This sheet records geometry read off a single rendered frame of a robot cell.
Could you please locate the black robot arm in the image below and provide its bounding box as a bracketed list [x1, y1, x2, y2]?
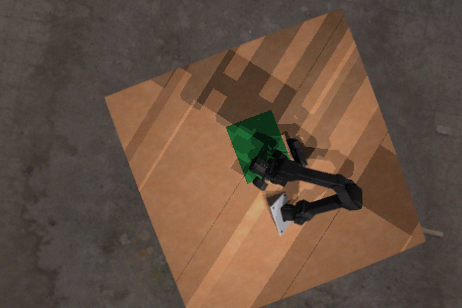
[249, 157, 362, 226]

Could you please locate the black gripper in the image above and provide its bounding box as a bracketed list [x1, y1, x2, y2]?
[252, 150, 288, 191]

